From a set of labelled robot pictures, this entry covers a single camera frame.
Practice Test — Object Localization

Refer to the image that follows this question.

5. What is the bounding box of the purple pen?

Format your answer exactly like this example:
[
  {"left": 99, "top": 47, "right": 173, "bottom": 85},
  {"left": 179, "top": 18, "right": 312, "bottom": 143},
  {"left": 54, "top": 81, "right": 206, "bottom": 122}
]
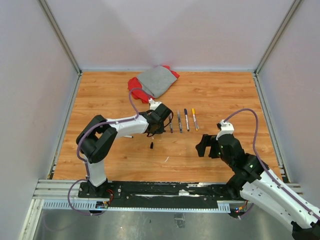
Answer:
[{"left": 169, "top": 114, "right": 174, "bottom": 133}]

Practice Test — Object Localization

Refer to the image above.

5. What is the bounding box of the white marker blue tip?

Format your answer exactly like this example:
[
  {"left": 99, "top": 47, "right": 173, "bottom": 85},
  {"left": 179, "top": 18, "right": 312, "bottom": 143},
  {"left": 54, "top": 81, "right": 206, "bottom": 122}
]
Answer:
[{"left": 184, "top": 114, "right": 190, "bottom": 132}]

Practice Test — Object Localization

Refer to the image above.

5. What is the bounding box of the white pen yellow end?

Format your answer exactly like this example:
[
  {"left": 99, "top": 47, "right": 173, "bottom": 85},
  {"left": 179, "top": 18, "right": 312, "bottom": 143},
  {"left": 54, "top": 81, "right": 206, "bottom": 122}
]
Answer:
[{"left": 192, "top": 114, "right": 199, "bottom": 131}]

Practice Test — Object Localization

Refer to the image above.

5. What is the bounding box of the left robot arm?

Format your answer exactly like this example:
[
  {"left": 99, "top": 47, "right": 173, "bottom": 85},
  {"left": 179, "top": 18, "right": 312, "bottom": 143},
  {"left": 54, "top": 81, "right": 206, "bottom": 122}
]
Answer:
[{"left": 76, "top": 102, "right": 173, "bottom": 198}]

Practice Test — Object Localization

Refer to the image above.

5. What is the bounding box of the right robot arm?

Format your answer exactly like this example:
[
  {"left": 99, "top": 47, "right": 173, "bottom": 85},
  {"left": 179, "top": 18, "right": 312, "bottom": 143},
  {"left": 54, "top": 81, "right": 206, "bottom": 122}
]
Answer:
[{"left": 195, "top": 134, "right": 320, "bottom": 240}]

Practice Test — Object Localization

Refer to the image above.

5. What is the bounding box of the grey folded cloth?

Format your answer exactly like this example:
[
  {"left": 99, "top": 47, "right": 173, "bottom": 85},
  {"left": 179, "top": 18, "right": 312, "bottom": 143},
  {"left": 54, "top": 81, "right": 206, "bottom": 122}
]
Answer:
[{"left": 137, "top": 65, "right": 179, "bottom": 99}]

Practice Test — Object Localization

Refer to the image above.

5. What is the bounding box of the red cloth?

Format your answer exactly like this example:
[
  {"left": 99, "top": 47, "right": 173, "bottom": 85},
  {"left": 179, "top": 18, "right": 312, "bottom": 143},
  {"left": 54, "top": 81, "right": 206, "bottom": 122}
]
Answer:
[{"left": 127, "top": 65, "right": 180, "bottom": 104}]

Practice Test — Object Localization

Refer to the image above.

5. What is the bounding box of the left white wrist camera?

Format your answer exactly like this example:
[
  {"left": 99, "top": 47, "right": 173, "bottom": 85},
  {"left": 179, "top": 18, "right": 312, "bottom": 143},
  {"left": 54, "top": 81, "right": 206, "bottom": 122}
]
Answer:
[{"left": 148, "top": 98, "right": 162, "bottom": 110}]

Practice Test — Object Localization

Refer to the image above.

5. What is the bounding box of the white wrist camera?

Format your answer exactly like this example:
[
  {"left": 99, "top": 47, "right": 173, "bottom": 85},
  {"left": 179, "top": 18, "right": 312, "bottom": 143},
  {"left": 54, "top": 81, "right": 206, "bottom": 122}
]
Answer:
[
  {"left": 148, "top": 98, "right": 162, "bottom": 110},
  {"left": 216, "top": 119, "right": 235, "bottom": 140}
]

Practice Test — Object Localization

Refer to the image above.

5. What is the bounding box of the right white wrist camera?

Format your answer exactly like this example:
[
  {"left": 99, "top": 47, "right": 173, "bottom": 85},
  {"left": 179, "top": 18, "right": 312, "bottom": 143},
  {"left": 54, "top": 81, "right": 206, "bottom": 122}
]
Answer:
[{"left": 216, "top": 119, "right": 235, "bottom": 140}]

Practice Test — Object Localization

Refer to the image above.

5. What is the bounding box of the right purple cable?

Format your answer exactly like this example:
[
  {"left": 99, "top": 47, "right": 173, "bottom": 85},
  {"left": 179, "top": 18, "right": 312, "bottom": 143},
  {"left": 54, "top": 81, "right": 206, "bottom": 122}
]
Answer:
[{"left": 222, "top": 108, "right": 320, "bottom": 221}]

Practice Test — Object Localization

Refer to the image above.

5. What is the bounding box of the purple cable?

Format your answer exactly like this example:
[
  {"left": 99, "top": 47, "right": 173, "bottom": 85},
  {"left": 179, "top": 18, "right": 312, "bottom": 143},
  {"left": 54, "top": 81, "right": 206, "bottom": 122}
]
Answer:
[
  {"left": 222, "top": 108, "right": 320, "bottom": 221},
  {"left": 67, "top": 87, "right": 156, "bottom": 216}
]

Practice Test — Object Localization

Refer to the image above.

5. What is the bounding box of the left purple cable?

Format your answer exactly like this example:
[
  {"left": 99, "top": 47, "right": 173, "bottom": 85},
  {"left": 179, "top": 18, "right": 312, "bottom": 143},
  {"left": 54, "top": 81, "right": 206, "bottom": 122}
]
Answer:
[{"left": 67, "top": 87, "right": 156, "bottom": 216}]

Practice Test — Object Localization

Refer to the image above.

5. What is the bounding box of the grey cable duct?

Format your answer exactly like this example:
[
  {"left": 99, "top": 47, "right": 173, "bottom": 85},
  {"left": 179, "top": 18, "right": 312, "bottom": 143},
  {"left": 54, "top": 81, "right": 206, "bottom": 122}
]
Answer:
[{"left": 42, "top": 199, "right": 231, "bottom": 214}]

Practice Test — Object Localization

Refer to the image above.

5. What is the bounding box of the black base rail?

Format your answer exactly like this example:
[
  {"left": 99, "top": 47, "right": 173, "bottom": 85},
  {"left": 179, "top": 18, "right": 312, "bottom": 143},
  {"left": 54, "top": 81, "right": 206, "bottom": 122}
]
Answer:
[{"left": 78, "top": 181, "right": 244, "bottom": 210}]

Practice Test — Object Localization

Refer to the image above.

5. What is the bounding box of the aluminium frame rail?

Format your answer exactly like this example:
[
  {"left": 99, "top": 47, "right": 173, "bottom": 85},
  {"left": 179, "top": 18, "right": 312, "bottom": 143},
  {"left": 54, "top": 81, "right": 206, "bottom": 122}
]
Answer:
[{"left": 32, "top": 178, "right": 83, "bottom": 200}]

